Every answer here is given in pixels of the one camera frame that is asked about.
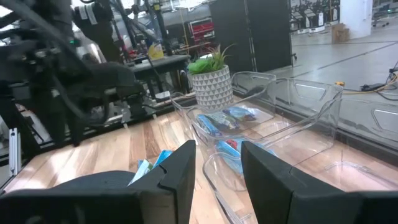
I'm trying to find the clear plastic bin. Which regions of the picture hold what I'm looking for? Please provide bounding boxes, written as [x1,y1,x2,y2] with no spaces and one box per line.
[170,70,277,147]
[185,77,345,175]
[201,98,398,224]

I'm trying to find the blue granola bar red tips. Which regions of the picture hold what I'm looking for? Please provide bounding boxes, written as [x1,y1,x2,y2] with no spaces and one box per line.
[215,139,277,175]

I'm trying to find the black power adapter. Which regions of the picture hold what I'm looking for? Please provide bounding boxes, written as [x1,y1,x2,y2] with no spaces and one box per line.
[360,82,386,93]

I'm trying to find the dark grey desk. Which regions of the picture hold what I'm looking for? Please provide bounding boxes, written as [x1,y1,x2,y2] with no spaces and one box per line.
[129,54,191,74]

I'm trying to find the silver aluminium rail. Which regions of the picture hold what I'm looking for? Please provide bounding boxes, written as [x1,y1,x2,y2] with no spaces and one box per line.
[8,126,22,177]

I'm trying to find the blue granola bar orange edge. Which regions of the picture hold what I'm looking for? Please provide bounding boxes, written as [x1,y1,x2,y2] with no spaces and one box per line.
[152,149,174,169]

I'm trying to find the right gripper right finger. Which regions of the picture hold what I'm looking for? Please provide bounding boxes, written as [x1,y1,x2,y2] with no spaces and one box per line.
[241,141,398,224]

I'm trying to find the black partition cabinet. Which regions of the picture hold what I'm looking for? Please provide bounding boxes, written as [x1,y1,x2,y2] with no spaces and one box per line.
[210,0,295,74]

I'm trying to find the cardboard box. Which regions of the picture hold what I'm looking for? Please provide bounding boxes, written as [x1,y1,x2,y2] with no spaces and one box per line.
[331,23,351,44]

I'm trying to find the green succulent in patterned pot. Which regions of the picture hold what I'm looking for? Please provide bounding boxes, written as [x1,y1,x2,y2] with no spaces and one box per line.
[187,43,234,110]

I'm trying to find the red tool chest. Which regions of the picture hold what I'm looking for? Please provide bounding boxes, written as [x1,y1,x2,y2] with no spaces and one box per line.
[189,20,215,43]

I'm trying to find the distant black white workstations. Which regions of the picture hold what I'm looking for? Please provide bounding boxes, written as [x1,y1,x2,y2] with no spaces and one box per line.
[289,0,341,34]

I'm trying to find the yellow floor cable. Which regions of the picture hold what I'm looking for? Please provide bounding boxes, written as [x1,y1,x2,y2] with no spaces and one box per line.
[334,73,398,96]

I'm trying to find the silver blue granola bar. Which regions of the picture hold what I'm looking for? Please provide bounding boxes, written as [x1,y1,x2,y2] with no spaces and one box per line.
[127,159,155,187]

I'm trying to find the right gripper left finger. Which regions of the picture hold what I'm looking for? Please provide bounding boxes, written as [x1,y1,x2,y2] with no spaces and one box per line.
[0,139,197,224]

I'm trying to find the yellow bottle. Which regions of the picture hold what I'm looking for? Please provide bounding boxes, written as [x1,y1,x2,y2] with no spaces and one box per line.
[148,42,165,60]

